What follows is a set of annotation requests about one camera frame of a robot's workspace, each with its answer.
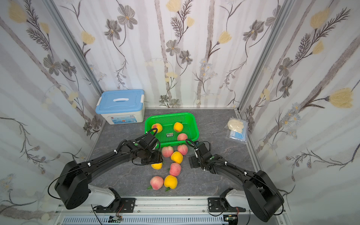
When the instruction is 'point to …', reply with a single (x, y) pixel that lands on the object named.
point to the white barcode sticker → (169, 135)
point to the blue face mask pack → (241, 136)
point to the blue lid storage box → (122, 106)
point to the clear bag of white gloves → (235, 124)
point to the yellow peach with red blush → (158, 126)
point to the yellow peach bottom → (171, 181)
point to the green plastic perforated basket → (167, 121)
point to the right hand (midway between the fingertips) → (197, 156)
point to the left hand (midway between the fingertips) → (161, 160)
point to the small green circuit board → (115, 219)
